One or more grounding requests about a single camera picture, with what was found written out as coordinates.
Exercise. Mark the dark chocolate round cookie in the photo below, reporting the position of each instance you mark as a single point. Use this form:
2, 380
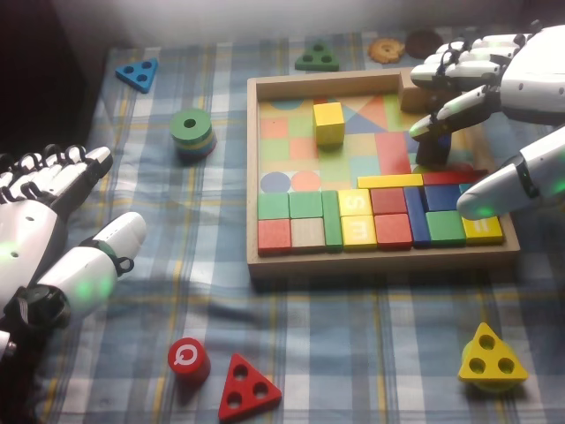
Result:
421, 42

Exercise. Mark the blue plaid table cloth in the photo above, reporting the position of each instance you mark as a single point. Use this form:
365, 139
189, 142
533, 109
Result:
309, 335

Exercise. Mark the red triangle three-hole block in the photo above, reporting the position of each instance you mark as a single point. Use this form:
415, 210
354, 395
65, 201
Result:
245, 388

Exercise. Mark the wooden puzzle tray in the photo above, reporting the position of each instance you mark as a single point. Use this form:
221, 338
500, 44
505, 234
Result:
384, 265

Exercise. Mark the blue triangle three-hole block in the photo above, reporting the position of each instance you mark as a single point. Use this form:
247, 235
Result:
138, 73

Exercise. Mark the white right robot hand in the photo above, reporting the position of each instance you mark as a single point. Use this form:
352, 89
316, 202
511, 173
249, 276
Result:
529, 79

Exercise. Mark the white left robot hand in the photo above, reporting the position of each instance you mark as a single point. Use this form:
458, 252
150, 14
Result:
31, 238

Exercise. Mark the yellow triangle three-hole block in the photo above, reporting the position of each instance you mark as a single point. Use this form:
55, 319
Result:
490, 357

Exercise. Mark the yellow wooden cube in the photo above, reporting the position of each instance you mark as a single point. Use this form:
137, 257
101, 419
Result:
329, 126

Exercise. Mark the red cylinder block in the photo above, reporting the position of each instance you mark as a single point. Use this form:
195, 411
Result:
190, 372

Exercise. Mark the green triangle three-hole block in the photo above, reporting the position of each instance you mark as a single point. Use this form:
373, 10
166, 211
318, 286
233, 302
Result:
318, 67

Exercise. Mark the tan flower cookie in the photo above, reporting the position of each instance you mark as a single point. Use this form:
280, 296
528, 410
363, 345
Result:
379, 54

